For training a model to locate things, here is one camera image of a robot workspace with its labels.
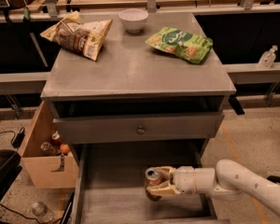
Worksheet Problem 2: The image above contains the red can in box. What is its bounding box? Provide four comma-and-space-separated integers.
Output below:
51, 132, 63, 147

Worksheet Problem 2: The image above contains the orange soda can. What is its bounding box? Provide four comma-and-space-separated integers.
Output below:
145, 167, 162, 202

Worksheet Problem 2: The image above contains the black power adapter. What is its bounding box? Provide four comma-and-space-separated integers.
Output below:
11, 127, 25, 148

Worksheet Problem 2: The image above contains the clear sanitizer bottle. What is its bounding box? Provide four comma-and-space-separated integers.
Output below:
259, 45, 278, 68

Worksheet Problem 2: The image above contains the white ceramic bowl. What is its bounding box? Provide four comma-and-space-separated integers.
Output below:
119, 8, 148, 33

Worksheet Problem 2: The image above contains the cardboard box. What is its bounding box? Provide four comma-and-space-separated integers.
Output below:
19, 102, 78, 189

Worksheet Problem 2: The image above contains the plastic water bottle on floor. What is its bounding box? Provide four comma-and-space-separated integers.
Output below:
32, 202, 54, 223

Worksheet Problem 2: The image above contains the black chair base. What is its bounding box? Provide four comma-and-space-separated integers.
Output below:
267, 175, 280, 184

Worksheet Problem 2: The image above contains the orange fruit in box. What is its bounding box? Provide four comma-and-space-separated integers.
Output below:
60, 144, 70, 155

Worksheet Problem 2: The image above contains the grey drawer cabinet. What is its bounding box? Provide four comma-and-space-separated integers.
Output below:
41, 12, 235, 211

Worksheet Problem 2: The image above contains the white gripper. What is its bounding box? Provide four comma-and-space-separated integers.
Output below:
147, 166, 196, 197

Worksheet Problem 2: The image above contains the green snack bag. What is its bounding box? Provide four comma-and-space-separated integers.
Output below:
146, 27, 213, 64

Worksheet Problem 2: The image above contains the brown chip bag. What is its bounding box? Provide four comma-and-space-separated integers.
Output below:
40, 11, 112, 61

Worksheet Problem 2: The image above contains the bottle in box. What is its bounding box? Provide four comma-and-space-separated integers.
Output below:
40, 142, 59, 156

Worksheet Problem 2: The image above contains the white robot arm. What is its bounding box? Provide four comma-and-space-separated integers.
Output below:
145, 160, 280, 217

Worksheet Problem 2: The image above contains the grey top drawer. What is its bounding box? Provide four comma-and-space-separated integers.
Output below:
53, 112, 224, 144

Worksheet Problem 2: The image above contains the grey open middle drawer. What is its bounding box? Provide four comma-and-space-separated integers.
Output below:
73, 140, 217, 224

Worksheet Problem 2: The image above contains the black office chair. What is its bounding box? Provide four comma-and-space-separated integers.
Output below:
0, 134, 23, 215

